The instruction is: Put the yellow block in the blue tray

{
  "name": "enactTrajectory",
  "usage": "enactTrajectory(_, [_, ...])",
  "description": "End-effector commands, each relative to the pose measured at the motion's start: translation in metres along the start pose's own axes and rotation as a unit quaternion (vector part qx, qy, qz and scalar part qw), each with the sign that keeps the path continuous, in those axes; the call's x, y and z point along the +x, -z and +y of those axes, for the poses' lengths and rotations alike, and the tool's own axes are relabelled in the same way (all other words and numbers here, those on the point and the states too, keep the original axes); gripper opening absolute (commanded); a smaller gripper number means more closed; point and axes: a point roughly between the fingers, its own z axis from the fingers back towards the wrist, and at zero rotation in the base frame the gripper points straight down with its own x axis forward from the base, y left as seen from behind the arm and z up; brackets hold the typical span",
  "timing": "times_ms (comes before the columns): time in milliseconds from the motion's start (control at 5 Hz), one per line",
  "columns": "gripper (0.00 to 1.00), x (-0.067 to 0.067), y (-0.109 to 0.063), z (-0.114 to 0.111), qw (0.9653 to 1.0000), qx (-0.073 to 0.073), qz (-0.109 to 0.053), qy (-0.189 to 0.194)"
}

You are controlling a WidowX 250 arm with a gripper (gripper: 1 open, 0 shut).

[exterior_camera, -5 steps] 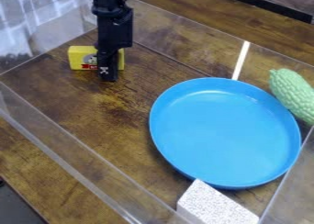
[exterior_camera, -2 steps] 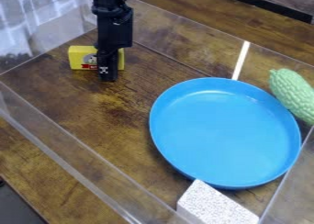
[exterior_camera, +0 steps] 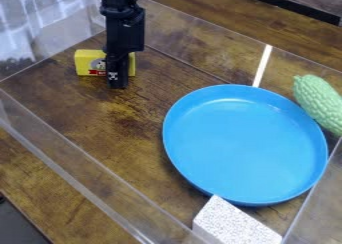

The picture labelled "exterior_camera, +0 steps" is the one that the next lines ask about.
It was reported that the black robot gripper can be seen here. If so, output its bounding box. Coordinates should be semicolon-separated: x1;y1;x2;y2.
101;0;146;89

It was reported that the yellow butter block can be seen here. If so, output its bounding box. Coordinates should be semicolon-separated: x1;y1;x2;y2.
73;49;138;78

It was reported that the blue round tray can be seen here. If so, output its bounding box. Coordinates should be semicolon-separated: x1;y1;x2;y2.
162;84;329;206

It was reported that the white speckled foam block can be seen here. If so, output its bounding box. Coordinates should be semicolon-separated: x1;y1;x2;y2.
193;195;282;244

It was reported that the green bitter gourd toy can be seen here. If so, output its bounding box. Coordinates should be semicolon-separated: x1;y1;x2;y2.
293;75;342;136

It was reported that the clear acrylic enclosure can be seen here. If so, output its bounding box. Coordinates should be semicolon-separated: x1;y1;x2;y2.
0;0;342;244

